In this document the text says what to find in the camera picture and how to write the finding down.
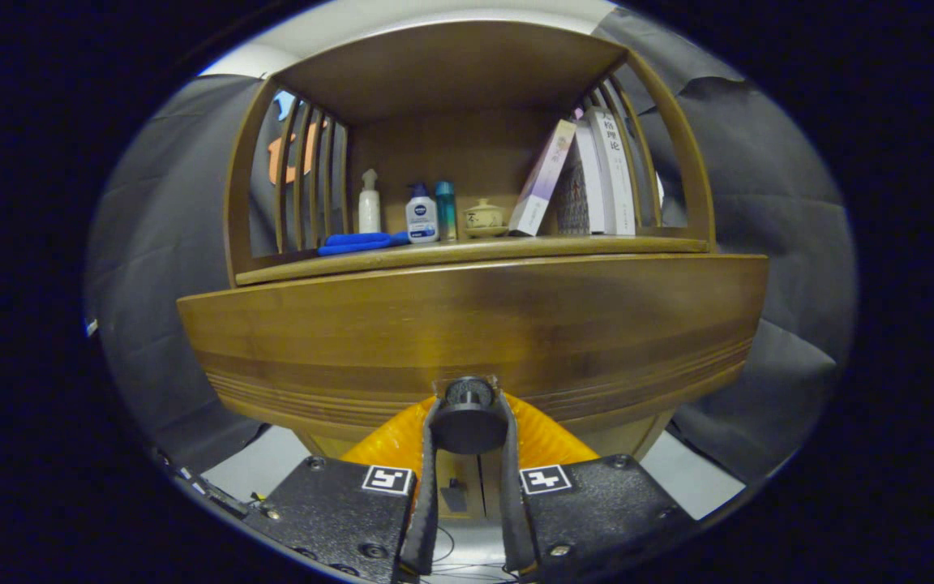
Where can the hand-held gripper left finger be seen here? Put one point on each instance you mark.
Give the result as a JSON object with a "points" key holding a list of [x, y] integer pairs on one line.
{"points": [[428, 503]]}

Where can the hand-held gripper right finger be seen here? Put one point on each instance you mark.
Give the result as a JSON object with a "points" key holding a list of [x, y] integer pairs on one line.
{"points": [[513, 511]]}

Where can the wooden drawer with black knob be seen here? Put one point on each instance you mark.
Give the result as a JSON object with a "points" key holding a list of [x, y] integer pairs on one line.
{"points": [[467, 316]]}

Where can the wooden cabinet door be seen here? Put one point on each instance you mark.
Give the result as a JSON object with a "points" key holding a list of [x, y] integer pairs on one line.
{"points": [[490, 487], [459, 464]]}

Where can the wooden countertop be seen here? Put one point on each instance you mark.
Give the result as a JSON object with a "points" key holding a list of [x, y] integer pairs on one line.
{"points": [[516, 247]]}

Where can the brown wooden cabinet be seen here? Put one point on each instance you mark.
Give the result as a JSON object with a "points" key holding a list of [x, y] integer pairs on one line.
{"points": [[451, 146]]}

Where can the folded blue cloth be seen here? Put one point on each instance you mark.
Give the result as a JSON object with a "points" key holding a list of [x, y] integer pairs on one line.
{"points": [[357, 242]]}

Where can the white bottle with blue cap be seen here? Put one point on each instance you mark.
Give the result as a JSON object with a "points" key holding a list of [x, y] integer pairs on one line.
{"points": [[422, 221]]}

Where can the teal bottle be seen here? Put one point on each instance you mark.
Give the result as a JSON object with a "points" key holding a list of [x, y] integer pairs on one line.
{"points": [[446, 212]]}

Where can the beige lidded ceramic cup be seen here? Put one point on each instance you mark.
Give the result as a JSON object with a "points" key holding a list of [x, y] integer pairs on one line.
{"points": [[484, 217]]}

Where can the white spray bottle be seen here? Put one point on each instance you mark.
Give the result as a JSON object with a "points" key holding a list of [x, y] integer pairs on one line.
{"points": [[369, 211]]}

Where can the purple and white book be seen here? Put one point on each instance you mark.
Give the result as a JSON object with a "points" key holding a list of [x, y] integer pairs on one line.
{"points": [[541, 180]]}

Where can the plain white book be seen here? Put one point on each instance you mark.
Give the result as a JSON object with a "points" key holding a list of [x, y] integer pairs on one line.
{"points": [[595, 186]]}

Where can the white book with black lettering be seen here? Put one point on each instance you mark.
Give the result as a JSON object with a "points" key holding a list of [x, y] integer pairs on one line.
{"points": [[617, 178]]}

